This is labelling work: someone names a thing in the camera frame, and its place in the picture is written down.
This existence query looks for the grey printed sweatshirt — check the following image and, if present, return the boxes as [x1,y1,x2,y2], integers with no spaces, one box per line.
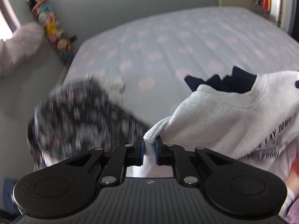
[133,67,298,182]

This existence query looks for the red orange clothing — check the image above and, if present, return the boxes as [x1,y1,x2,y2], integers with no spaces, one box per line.
[283,144,299,215]

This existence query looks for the dark floral garment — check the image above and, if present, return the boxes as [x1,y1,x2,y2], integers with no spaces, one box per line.
[27,76,150,170]

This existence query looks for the colourful plush toy strip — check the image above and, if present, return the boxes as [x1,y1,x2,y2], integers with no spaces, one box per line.
[25,0,77,65]

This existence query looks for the pink fluffy pillow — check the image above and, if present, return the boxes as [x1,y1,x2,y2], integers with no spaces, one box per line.
[1,22,44,77]

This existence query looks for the polka dot bed sheet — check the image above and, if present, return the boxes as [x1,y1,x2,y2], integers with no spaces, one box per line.
[65,7,298,125]

